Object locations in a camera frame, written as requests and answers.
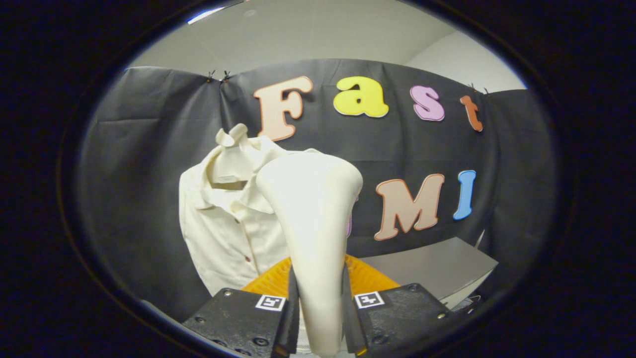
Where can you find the cream clothes hanger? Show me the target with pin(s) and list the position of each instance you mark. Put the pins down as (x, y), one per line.
(233, 159)

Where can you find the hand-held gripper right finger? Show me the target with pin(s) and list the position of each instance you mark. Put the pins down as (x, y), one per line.
(350, 323)

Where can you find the white cabinet with grey top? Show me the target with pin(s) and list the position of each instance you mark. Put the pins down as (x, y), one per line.
(437, 268)

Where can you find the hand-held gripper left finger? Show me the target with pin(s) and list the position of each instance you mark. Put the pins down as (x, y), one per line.
(294, 318)

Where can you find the cream button-up shirt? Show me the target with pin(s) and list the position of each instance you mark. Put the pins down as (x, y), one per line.
(223, 238)

